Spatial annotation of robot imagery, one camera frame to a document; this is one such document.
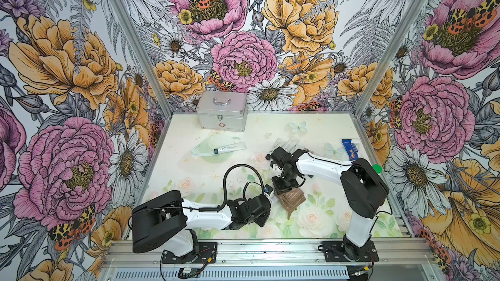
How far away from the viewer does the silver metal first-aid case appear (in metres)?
1.06

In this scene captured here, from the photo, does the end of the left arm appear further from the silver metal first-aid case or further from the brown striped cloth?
the silver metal first-aid case

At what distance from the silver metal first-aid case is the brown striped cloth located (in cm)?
44

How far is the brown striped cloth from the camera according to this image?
85 cm

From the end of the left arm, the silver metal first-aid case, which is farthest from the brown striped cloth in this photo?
A: the silver metal first-aid case
